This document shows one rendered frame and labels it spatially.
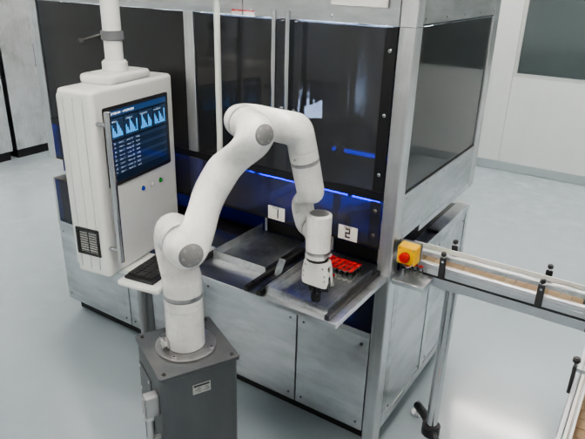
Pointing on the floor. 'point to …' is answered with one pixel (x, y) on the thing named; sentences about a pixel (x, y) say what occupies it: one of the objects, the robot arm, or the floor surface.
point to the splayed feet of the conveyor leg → (425, 422)
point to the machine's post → (393, 206)
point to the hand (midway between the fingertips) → (315, 297)
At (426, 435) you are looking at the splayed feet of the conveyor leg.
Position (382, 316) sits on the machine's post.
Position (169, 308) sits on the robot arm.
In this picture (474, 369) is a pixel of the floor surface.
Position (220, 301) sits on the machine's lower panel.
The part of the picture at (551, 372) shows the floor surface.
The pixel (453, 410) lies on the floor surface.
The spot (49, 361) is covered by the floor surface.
